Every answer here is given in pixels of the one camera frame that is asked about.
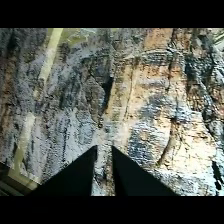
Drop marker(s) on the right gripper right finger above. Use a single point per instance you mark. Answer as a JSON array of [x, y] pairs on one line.
[[136, 181]]

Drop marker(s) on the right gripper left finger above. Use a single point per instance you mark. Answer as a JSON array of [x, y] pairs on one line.
[[75, 180]]

